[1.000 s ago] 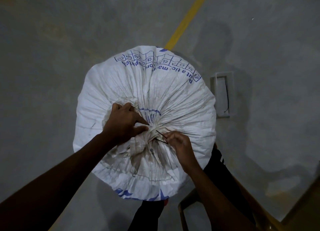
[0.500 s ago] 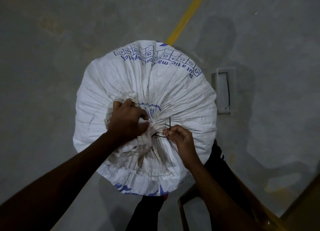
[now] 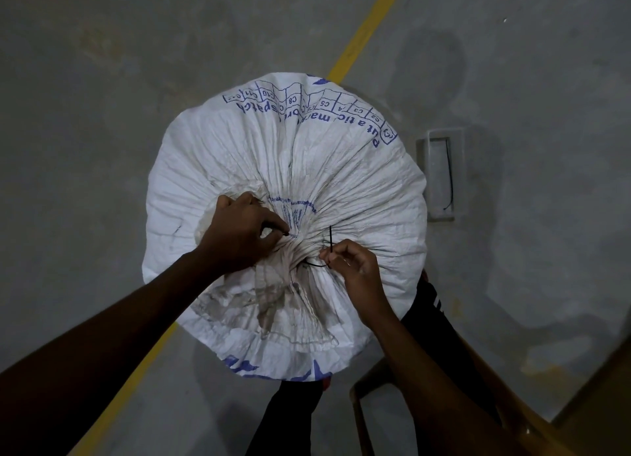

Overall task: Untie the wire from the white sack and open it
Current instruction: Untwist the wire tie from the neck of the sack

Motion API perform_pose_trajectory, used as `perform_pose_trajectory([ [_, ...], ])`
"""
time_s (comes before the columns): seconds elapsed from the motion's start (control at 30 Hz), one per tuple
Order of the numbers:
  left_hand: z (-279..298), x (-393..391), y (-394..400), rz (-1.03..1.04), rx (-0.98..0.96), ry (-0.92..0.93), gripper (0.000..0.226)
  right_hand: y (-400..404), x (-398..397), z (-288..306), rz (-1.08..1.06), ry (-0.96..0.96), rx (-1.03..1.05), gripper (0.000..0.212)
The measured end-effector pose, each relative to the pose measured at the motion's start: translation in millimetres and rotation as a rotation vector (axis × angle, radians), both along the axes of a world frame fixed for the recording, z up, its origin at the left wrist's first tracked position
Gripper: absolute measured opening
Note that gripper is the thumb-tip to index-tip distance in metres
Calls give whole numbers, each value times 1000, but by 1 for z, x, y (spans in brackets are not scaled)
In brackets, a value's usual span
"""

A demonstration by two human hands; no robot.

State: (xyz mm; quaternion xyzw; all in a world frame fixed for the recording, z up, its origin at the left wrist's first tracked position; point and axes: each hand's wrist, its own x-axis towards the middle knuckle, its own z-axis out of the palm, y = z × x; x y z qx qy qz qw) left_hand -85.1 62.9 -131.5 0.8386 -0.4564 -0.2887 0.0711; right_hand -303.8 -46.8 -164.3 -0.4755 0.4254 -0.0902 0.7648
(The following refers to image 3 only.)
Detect person's right forearm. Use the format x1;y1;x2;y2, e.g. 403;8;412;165
366;307;535;456

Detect person's left forearm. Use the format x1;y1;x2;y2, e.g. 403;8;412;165
0;248;223;456

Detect black cable tie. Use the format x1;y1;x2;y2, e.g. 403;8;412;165
442;138;454;212
302;225;334;269

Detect black trousers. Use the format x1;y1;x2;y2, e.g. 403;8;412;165
245;272;502;456

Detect brown wooden table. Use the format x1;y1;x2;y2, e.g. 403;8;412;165
551;332;631;456

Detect white woven sack blue print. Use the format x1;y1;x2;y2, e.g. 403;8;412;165
141;72;429;383

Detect person's left hand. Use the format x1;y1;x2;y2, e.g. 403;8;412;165
197;192;291;277

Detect person's right hand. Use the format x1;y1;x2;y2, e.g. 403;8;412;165
318;239;395;329

